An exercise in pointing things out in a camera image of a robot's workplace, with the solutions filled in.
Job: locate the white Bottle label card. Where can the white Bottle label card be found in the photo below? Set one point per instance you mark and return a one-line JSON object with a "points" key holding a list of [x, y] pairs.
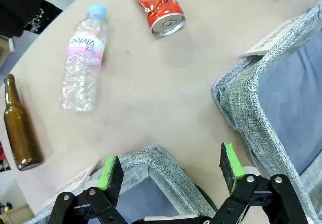
{"points": [[78, 178]]}

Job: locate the black printed garment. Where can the black printed garment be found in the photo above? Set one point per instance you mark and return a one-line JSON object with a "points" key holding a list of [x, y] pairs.
{"points": [[22, 5]]}

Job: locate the crushed red soda can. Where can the crushed red soda can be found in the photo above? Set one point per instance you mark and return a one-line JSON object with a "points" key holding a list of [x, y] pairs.
{"points": [[161, 5]]}

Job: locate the white Plastic label card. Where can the white Plastic label card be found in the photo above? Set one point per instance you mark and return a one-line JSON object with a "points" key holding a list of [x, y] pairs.
{"points": [[271, 39]]}

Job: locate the cardboard box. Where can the cardboard box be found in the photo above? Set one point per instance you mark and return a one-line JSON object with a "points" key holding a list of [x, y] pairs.
{"points": [[15, 215]]}

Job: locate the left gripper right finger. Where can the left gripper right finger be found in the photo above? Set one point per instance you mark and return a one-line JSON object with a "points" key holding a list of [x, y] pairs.
{"points": [[230, 168]]}

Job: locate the brown glass bottle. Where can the brown glass bottle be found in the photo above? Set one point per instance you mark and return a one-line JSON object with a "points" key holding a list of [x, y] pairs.
{"points": [[20, 133]]}

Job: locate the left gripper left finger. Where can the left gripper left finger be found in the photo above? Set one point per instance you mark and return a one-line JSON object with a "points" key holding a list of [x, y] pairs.
{"points": [[110, 178]]}

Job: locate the grey fabric Plastic basket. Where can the grey fabric Plastic basket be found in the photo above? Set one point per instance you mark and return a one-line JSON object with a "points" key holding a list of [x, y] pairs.
{"points": [[251, 95]]}

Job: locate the small pink-label plastic bottle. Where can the small pink-label plastic bottle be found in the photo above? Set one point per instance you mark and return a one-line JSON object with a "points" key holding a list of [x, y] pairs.
{"points": [[83, 65]]}

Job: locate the grey fabric Bottle basket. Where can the grey fabric Bottle basket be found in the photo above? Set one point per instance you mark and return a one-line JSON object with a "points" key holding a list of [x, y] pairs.
{"points": [[161, 168]]}

